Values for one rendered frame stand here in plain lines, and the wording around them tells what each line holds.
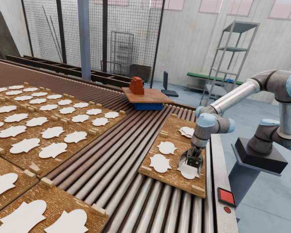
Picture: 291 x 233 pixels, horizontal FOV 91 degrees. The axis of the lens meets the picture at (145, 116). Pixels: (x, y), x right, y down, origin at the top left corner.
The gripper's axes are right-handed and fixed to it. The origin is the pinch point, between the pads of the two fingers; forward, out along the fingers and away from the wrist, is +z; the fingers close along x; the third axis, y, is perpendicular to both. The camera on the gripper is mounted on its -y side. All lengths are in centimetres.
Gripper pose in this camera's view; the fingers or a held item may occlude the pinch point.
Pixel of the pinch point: (188, 168)
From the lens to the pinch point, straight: 90.4
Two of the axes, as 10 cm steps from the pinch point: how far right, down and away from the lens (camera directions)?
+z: -1.3, 8.9, 4.4
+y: -3.5, 3.8, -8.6
